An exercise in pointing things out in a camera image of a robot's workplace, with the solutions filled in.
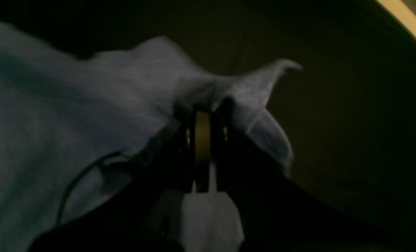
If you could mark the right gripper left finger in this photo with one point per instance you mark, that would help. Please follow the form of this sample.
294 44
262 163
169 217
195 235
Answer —
175 163

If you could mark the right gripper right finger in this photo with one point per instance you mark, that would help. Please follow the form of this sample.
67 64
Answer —
277 215

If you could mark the blue-grey t-shirt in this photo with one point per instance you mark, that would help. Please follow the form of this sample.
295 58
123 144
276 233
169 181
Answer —
57 114

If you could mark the black table cloth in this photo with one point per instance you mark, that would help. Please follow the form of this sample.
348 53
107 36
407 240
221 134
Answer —
349 113

